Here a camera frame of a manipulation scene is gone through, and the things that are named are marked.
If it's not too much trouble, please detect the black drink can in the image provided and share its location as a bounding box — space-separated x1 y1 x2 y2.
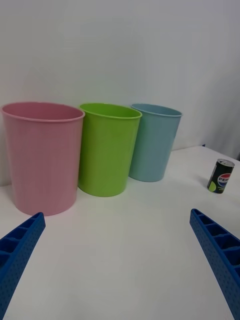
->
206 158 236 194

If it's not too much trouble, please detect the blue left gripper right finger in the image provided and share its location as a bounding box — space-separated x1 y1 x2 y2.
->
189 208 240 320

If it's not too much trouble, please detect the pale blue plastic waste bin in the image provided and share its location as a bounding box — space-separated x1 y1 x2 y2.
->
128 103 183 183

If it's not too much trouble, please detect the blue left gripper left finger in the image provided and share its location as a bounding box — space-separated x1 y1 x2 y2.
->
0 212 46 312

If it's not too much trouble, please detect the pink plastic waste bin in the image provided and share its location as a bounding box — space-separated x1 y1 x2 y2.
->
0 101 86 217

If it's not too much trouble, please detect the green plastic waste bin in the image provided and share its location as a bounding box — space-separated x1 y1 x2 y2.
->
77 102 143 198

